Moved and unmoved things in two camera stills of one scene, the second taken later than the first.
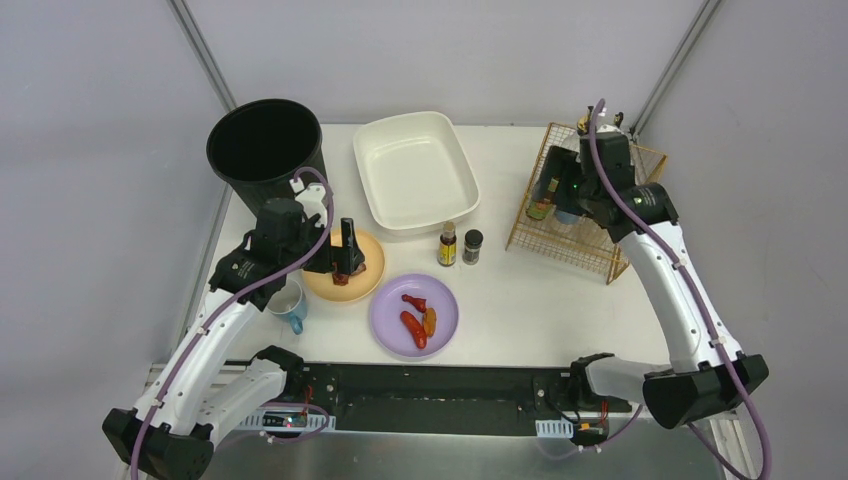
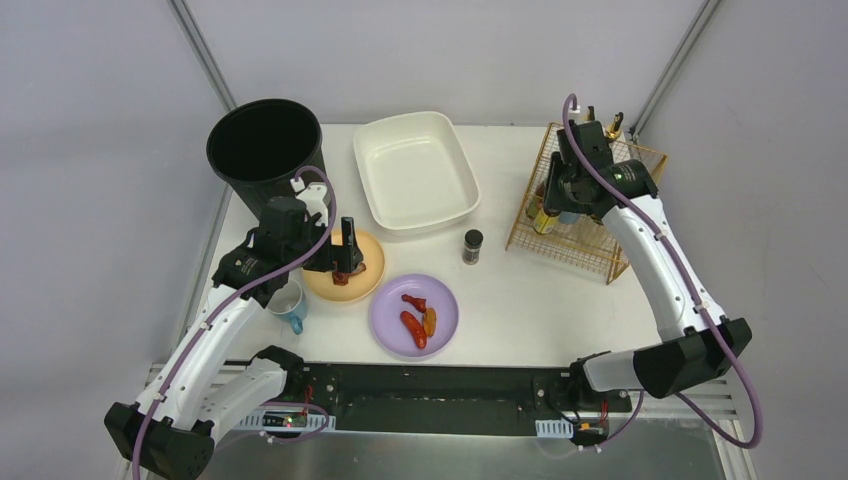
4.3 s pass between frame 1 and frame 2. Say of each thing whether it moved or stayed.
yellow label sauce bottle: moved
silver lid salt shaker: stayed
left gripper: stayed
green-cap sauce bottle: stayed
